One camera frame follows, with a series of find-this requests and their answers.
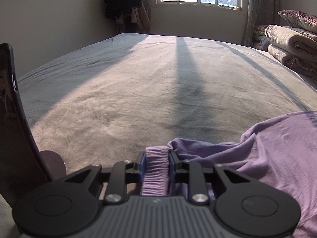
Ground black smartphone on stand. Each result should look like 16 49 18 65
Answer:
1 43 67 206

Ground mauve pillow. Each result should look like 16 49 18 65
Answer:
278 10 317 34

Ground purple sweater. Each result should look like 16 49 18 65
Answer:
141 111 316 237

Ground dark hanging clothes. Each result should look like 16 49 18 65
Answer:
104 0 151 34

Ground grey bed blanket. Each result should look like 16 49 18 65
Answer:
0 32 317 238

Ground grey curtain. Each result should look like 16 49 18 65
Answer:
242 0 281 47

